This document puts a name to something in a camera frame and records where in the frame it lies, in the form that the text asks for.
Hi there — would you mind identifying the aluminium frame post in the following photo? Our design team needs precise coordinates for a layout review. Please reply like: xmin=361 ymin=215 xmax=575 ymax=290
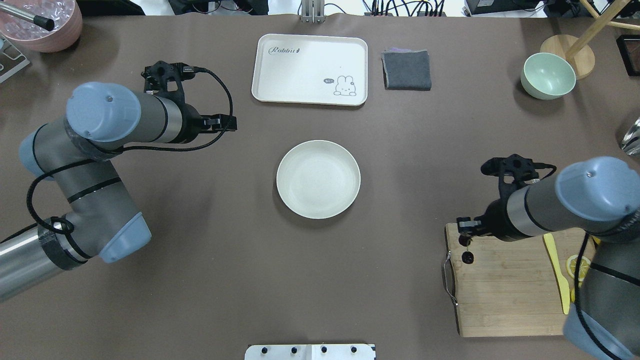
xmin=299 ymin=0 xmax=326 ymax=24

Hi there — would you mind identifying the white camera mast base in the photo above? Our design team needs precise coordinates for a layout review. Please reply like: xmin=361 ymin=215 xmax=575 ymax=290
xmin=244 ymin=343 xmax=377 ymax=360

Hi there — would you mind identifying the metal ice scoop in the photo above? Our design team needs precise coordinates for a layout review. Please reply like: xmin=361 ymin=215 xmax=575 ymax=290
xmin=619 ymin=117 xmax=640 ymax=157

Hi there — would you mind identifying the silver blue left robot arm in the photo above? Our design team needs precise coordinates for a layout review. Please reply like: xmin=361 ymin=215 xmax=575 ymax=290
xmin=0 ymin=61 xmax=238 ymax=301

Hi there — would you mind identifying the metal muddler black tip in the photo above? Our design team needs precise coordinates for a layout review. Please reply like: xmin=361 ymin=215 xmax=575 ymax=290
xmin=0 ymin=0 xmax=55 ymax=32

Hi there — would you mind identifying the grey folded cloth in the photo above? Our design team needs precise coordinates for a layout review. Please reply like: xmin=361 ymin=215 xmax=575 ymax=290
xmin=381 ymin=48 xmax=432 ymax=91

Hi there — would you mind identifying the wooden cutting board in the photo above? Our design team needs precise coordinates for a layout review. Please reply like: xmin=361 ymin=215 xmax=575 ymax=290
xmin=441 ymin=223 xmax=567 ymax=338

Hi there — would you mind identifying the mint green bowl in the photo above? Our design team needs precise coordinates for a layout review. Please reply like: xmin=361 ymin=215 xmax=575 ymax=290
xmin=519 ymin=52 xmax=578 ymax=100

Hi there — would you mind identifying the cream rabbit tray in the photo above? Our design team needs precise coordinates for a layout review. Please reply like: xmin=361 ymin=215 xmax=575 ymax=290
xmin=251 ymin=33 xmax=369 ymax=107

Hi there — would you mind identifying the lemon slice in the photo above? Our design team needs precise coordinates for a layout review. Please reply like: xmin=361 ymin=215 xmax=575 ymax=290
xmin=566 ymin=254 xmax=592 ymax=283

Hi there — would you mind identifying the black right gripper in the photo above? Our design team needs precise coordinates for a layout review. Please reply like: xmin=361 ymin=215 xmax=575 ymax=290
xmin=455 ymin=153 xmax=539 ymax=242

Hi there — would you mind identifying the wooden mug tree stand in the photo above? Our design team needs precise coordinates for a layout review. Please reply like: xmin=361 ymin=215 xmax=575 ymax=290
xmin=539 ymin=0 xmax=640 ymax=80

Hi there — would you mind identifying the white cup rack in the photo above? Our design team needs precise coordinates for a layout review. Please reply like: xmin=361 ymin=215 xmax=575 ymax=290
xmin=0 ymin=35 xmax=31 ymax=84

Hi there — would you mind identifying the yellow plastic knife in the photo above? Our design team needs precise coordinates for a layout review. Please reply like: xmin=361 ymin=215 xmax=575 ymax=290
xmin=542 ymin=233 xmax=570 ymax=315

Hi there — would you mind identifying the pink bowl of ice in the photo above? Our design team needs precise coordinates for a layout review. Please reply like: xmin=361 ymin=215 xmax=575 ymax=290
xmin=0 ymin=0 xmax=83 ymax=53

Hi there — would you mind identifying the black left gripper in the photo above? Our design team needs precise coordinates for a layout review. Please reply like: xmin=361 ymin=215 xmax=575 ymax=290
xmin=141 ymin=61 xmax=238 ymax=144

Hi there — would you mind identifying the cream round plate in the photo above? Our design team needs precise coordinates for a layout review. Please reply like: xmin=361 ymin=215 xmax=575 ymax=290
xmin=275 ymin=139 xmax=362 ymax=220

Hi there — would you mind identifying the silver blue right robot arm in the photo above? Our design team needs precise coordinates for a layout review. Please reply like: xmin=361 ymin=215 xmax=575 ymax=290
xmin=455 ymin=153 xmax=640 ymax=360

